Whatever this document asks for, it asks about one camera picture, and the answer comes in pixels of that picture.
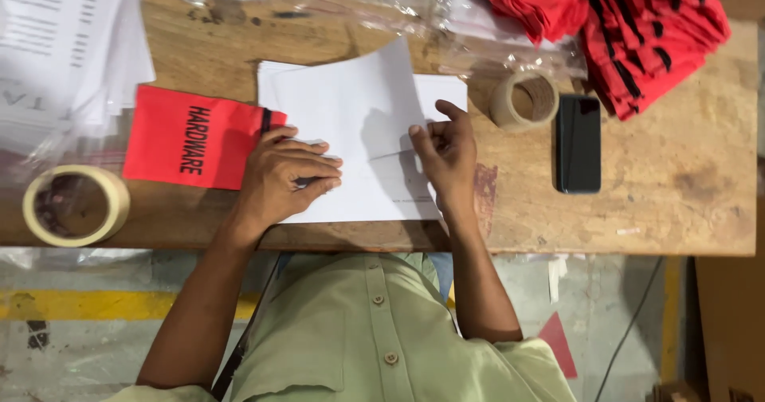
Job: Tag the person's left hand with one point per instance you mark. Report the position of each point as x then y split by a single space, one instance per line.
269 181

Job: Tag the person's right hand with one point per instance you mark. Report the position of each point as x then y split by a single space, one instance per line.
457 163

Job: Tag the white paper sheet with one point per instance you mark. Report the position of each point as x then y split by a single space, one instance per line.
358 91

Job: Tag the small brown tape roll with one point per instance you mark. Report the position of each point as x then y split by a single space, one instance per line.
499 106

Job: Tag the stack of white papers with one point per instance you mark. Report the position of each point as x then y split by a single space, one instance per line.
445 88

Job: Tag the blue trousers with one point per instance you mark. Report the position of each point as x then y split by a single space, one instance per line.
442 273

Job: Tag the red bag with black print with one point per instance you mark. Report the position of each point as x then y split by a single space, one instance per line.
161 139

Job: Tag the heap of clear plastic bags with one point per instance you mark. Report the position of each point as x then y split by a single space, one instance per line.
478 49

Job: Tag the black smartphone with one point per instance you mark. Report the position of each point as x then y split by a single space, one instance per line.
578 151

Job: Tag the large cream tape roll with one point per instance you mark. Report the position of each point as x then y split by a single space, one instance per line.
121 202

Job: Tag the hanging white paper scrap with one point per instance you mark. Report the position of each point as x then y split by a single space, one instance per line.
557 276

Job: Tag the small white tape scrap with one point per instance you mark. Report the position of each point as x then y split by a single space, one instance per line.
627 231

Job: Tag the light green button shirt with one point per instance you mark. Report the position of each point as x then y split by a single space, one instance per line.
358 342

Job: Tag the crumpled clear plastic sheet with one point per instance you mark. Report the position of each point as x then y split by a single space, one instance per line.
89 257

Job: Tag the red triangular scrap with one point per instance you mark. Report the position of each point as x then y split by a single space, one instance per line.
559 348

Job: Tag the clear plastic wrap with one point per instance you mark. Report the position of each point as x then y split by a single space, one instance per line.
60 145

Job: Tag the pile of red printed bags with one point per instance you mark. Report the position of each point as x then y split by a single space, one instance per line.
657 31

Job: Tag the stack of printed paper sheets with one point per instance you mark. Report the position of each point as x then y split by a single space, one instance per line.
48 31

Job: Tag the brown cardboard panel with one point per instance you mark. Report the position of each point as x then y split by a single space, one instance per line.
729 330

